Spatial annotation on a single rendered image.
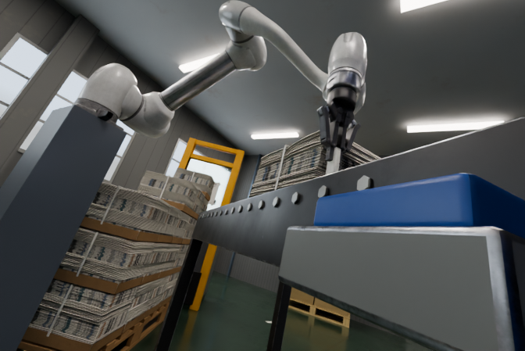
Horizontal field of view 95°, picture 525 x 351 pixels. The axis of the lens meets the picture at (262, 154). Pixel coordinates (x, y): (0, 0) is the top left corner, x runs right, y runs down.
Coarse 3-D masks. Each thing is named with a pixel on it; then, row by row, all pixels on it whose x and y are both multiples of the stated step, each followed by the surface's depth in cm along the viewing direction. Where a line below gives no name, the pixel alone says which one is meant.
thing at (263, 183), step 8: (272, 152) 88; (280, 152) 82; (264, 160) 92; (272, 160) 85; (264, 168) 88; (272, 168) 83; (256, 176) 92; (264, 176) 86; (272, 176) 80; (256, 184) 88; (264, 184) 82; (272, 184) 77; (256, 192) 85; (264, 192) 80
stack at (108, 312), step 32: (128, 192) 122; (128, 224) 117; (160, 224) 141; (192, 224) 218; (64, 256) 110; (96, 256) 111; (128, 256) 112; (160, 256) 153; (64, 288) 106; (160, 288) 170; (32, 320) 101; (64, 320) 102; (96, 320) 102; (128, 320) 128; (160, 320) 190
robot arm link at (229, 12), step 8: (232, 0) 98; (224, 8) 98; (232, 8) 94; (240, 8) 93; (224, 16) 98; (232, 16) 94; (224, 24) 103; (232, 24) 97; (232, 32) 101; (240, 32) 99; (232, 40) 106; (240, 40) 103
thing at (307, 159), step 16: (304, 144) 71; (320, 144) 63; (352, 144) 67; (304, 160) 67; (320, 160) 61; (352, 160) 66; (368, 160) 68; (288, 176) 70; (304, 176) 63; (320, 176) 60
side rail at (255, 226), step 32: (512, 128) 14; (384, 160) 22; (416, 160) 19; (448, 160) 17; (480, 160) 15; (512, 160) 14; (288, 192) 38; (320, 192) 29; (512, 192) 13; (224, 224) 67; (256, 224) 45; (288, 224) 34; (256, 256) 40
